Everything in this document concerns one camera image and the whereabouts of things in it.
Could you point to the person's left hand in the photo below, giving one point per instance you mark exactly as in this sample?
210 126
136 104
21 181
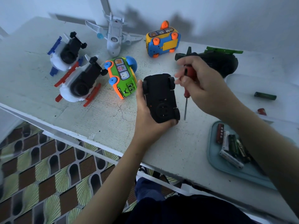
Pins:
144 128

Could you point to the person's right hand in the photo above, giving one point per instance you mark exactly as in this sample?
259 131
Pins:
210 90

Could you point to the person's left thumb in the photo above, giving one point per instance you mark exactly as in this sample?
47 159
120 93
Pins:
139 95

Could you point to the person's right thumb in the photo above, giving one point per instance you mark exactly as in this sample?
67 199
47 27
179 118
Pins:
181 79

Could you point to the person's right forearm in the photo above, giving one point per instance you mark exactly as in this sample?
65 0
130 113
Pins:
268 149

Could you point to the person's left forearm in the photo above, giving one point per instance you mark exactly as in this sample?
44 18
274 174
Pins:
116 181

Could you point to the green orange toy bus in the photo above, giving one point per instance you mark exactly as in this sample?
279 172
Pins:
122 76

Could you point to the yellow blue toy bus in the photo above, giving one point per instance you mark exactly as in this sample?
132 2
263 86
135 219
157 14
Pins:
163 44

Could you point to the black toy car green spoiler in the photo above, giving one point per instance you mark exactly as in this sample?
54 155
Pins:
224 60

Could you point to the white helicopter toy red skids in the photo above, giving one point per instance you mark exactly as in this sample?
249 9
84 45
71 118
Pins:
81 83

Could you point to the white toy airplane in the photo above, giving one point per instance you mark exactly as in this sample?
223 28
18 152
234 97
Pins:
114 34

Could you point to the red battery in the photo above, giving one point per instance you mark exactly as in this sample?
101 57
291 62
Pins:
219 134

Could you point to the white battery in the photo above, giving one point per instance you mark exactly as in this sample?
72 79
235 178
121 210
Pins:
231 159
225 141

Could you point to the white plastic tray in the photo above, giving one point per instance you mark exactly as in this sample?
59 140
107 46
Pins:
257 83

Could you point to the white helicopter toy blue skids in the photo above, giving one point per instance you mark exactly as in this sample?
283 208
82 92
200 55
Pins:
67 53

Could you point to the light blue tray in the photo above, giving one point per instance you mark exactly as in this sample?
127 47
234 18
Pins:
215 156

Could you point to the dark green battery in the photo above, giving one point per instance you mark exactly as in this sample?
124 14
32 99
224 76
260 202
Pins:
233 145

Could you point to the small red plastic piece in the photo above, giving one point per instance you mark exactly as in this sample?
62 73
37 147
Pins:
262 111

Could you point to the person's blue trouser leg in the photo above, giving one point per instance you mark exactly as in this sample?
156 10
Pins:
149 188

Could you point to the black green battery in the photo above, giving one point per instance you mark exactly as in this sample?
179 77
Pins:
243 150

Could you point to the person's dark shirt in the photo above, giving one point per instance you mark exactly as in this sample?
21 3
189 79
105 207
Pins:
186 211

